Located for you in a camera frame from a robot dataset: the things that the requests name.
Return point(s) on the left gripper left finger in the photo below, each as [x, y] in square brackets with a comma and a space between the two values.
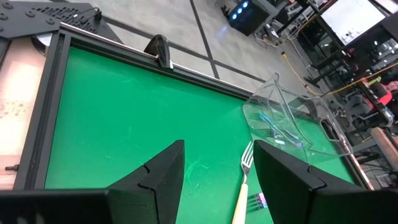
[161, 186]

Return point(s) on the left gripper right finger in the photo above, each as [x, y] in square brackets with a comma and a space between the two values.
[286, 186]

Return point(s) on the iridescent blue fork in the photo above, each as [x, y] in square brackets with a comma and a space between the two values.
[275, 128]
[259, 201]
[264, 133]
[255, 117]

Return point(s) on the clear plastic bin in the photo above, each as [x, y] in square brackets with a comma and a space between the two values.
[311, 130]

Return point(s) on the green felt mat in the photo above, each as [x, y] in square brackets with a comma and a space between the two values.
[124, 124]

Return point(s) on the red office chair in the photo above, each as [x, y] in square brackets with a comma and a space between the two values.
[385, 96]

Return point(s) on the black computer blue lights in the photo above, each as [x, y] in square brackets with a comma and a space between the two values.
[252, 18]

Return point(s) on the lit computer monitor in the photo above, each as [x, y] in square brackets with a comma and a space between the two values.
[351, 18]

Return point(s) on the black arched frame mount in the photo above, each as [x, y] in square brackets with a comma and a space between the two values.
[160, 51]

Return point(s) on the black metal table frame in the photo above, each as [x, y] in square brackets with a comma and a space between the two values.
[46, 109]

